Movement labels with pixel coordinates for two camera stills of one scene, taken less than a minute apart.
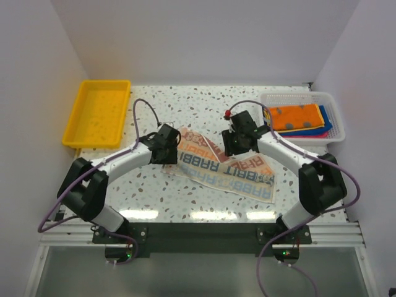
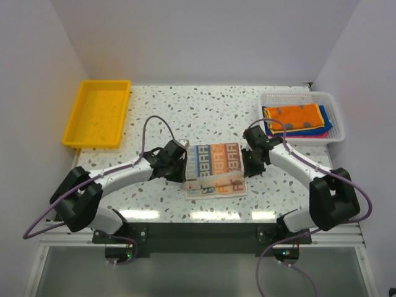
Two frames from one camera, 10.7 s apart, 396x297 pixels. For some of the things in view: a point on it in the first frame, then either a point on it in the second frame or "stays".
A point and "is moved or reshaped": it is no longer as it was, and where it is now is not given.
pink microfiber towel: x=323 y=135 stays
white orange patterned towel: x=200 y=158 is moved or reshaped
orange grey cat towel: x=293 y=116 stays
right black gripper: x=230 y=149 -> x=250 y=171
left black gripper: x=171 y=158 -> x=180 y=176
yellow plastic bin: x=96 y=120 stays
